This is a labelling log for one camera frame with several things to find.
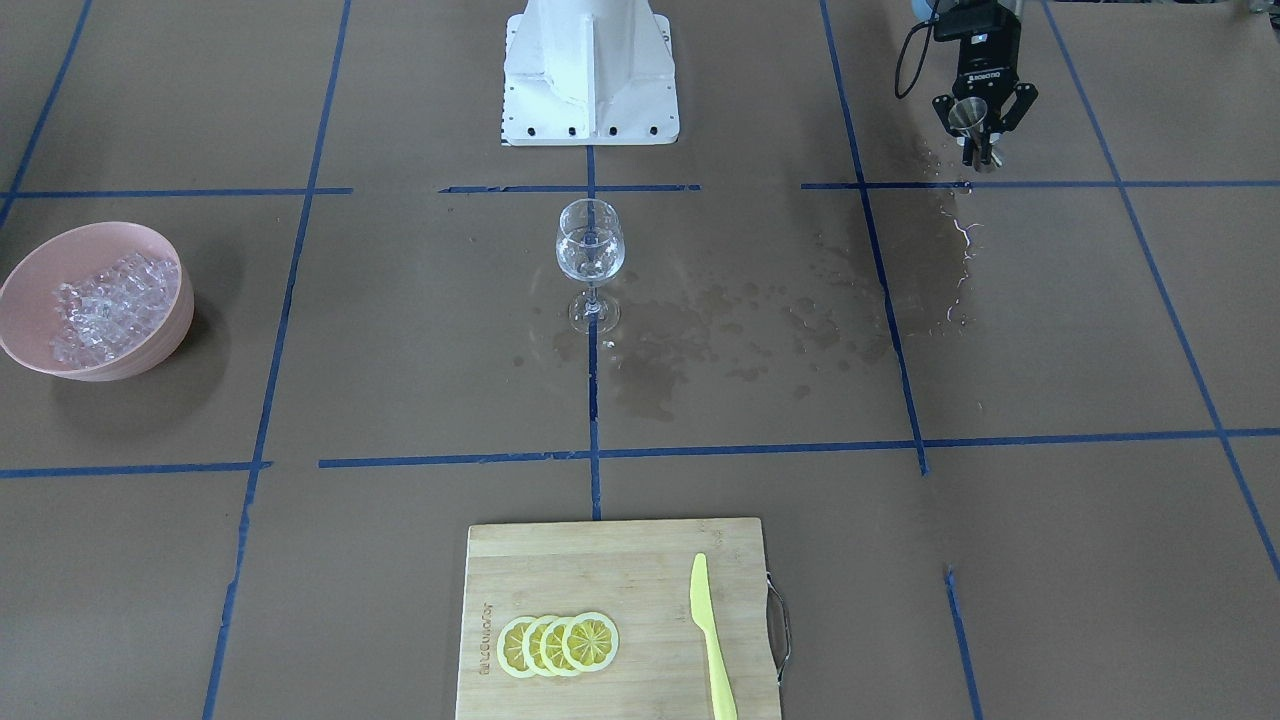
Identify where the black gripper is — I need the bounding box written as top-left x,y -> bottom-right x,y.
932,3 -> 1039,167

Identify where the steel double jigger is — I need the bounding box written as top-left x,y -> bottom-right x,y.
946,96 -> 1001,173

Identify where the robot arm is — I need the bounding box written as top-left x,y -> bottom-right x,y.
904,1 -> 1038,173

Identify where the clear wine glass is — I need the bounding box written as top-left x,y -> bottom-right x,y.
556,199 -> 625,334

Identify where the clear ice cubes pile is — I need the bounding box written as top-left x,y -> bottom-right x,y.
50,252 -> 180,370

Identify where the bamboo cutting board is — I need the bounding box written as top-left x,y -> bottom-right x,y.
454,518 -> 782,719

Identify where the yellow plastic knife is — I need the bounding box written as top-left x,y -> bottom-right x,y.
689,552 -> 739,719

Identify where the lemon slice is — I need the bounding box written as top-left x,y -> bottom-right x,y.
521,615 -> 558,676
497,616 -> 536,679
561,611 -> 620,673
538,616 -> 580,676

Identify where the pink bowl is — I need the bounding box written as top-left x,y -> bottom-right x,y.
1,222 -> 195,382

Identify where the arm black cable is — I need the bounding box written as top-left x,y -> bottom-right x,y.
893,18 -> 941,101

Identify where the white camera pole base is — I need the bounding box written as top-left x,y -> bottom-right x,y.
500,1 -> 681,147

